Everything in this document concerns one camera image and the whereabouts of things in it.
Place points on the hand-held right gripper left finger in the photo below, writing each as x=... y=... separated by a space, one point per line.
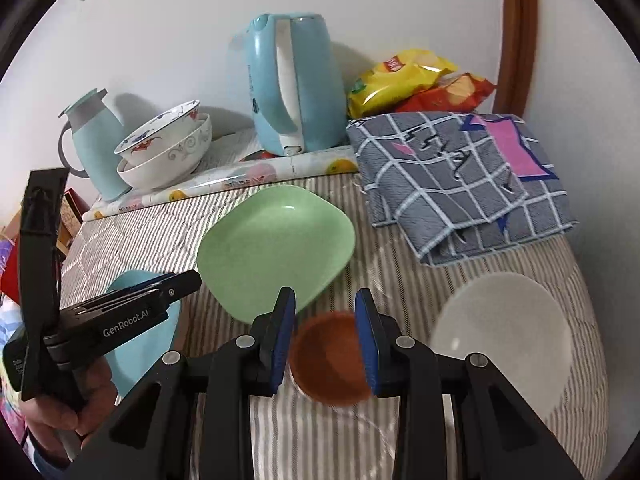
x=281 y=347

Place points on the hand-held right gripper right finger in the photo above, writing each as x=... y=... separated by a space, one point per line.
x=367 y=347

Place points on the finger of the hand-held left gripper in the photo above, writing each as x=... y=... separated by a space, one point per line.
x=125 y=320

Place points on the light blue plate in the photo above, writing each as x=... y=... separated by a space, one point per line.
x=145 y=350

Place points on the brown bowl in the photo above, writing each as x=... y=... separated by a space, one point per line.
x=325 y=360

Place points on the green plate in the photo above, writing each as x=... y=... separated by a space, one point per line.
x=275 y=245

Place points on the large white bowl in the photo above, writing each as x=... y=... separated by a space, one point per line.
x=170 y=162
x=500 y=340

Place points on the person's left hand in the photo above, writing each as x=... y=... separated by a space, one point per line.
x=60 y=425

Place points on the red box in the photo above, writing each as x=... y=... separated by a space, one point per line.
x=10 y=280

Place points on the striped quilt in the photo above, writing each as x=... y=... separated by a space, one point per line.
x=400 y=285

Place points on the light blue thermos jug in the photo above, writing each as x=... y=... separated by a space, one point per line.
x=95 y=150

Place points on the painted porcelain bowl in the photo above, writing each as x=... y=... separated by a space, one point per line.
x=155 y=132

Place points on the fruit print table mat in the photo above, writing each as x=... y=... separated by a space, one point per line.
x=225 y=177

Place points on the grey checked cloth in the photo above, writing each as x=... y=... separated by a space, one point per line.
x=450 y=180

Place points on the yellow chip bag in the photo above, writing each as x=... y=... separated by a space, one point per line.
x=395 y=85

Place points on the light blue tissue box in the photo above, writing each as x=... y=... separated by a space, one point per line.
x=310 y=85

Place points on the red chip bag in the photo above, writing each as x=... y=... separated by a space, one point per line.
x=460 y=92

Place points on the wooden door frame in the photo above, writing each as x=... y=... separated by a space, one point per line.
x=520 y=35

